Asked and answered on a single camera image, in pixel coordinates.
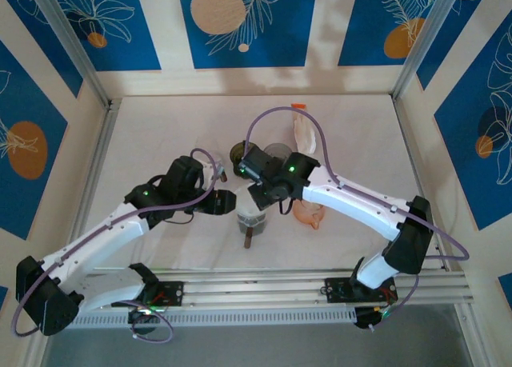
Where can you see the orange glass server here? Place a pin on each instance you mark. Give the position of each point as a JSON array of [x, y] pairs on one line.
[[310, 217]]

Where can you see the olive green plastic dripper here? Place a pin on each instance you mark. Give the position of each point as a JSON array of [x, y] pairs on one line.
[[237, 153]]

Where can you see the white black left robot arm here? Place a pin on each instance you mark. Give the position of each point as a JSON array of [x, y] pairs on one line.
[[100, 239]]

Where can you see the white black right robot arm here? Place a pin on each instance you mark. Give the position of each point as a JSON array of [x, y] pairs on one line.
[[360, 207]]

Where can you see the orange white coffee filter holder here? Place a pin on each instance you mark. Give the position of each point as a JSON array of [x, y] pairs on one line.
[[298, 105]]

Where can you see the black controller box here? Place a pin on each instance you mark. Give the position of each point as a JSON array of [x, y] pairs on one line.
[[142, 318], [368, 317]]

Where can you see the aluminium table side rail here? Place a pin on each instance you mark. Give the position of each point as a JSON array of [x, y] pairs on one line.
[[103, 143], [414, 159]]

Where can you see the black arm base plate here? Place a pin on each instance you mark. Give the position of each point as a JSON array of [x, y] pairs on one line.
[[340, 291], [168, 295]]

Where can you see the aluminium front rail beam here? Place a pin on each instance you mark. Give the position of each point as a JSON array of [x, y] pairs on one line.
[[260, 291]]

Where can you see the aluminium frame post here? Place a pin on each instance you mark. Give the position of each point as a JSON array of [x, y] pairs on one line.
[[74, 43], [422, 43]]

